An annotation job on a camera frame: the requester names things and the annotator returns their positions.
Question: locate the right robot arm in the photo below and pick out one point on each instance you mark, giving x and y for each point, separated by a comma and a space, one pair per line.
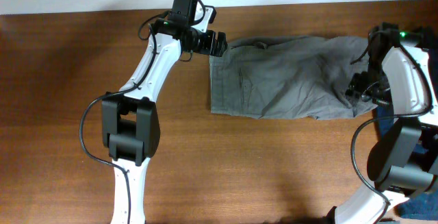
366, 204

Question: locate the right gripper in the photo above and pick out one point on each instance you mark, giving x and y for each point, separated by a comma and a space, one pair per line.
356, 85

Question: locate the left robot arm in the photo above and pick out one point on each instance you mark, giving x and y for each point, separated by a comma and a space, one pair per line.
130, 121

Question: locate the dark blue folded garment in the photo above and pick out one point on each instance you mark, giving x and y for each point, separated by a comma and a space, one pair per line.
417, 203

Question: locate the grey shorts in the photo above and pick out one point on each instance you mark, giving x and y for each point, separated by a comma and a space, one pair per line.
288, 77

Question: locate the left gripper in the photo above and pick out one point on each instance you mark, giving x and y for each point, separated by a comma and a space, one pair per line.
208, 46

